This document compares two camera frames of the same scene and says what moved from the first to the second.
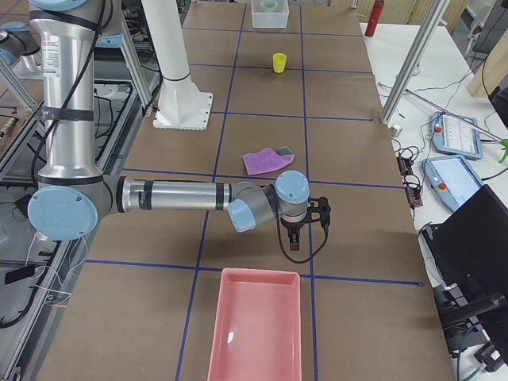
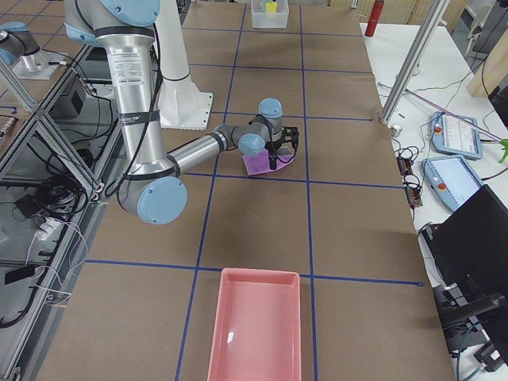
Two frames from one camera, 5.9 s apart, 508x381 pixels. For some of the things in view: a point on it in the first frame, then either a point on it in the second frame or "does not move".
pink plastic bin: (257, 328) does not move
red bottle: (374, 18) does not move
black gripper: (324, 210) to (290, 134)
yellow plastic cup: (279, 62) to (271, 6)
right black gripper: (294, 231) to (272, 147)
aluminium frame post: (415, 59) does not move
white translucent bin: (270, 13) does not move
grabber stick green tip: (503, 140) does not move
